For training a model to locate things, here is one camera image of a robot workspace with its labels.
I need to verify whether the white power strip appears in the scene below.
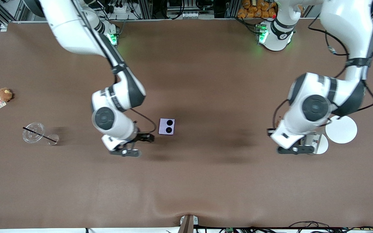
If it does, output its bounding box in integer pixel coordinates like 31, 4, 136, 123
106, 3, 132, 14

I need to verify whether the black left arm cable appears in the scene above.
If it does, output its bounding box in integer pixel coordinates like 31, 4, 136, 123
272, 15, 373, 130

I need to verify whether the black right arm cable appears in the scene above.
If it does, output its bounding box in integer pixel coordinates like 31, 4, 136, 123
72, 0, 157, 134

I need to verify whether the black straw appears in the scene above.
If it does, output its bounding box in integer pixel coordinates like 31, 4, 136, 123
23, 127, 58, 143

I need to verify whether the black cable bundle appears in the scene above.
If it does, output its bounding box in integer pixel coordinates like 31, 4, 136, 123
195, 221, 373, 233

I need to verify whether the white round plate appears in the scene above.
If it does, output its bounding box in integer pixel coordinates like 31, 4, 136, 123
315, 115, 358, 155

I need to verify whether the purple phone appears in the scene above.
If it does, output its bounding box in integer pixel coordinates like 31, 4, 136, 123
159, 118, 175, 136

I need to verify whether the brown plush toy with tag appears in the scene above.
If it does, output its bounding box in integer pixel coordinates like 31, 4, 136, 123
0, 88, 13, 109

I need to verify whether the metal table edge clamp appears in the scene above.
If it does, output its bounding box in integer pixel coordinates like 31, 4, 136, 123
180, 214, 198, 233

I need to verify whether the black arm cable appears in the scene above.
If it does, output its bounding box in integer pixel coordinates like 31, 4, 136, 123
272, 15, 373, 130
72, 0, 157, 134

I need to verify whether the orange snack packets pile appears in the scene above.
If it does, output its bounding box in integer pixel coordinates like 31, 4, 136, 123
237, 0, 278, 19

